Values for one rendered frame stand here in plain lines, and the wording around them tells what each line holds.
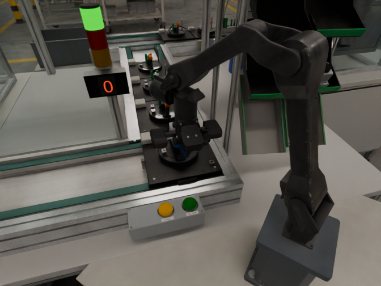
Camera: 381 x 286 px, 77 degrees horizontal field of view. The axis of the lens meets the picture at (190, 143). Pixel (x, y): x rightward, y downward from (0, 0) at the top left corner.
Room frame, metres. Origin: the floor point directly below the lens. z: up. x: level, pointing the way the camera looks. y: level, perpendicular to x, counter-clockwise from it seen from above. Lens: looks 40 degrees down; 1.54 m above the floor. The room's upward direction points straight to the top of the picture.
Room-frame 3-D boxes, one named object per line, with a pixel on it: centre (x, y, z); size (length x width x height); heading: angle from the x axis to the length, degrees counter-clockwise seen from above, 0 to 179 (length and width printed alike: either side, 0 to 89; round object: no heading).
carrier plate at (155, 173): (0.62, 0.04, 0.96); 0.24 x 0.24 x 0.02; 15
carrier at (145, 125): (0.87, 0.11, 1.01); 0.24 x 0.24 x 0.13; 15
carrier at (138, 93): (1.11, 0.17, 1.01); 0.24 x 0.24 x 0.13; 15
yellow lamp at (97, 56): (0.69, 0.26, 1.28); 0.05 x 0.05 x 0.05
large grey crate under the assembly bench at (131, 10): (6.09, 1.10, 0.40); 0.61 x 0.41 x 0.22; 104
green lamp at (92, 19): (0.69, 0.26, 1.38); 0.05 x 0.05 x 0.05
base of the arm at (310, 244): (0.28, -0.24, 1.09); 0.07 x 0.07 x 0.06; 59
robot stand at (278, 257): (0.28, -0.24, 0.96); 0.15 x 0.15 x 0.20; 59
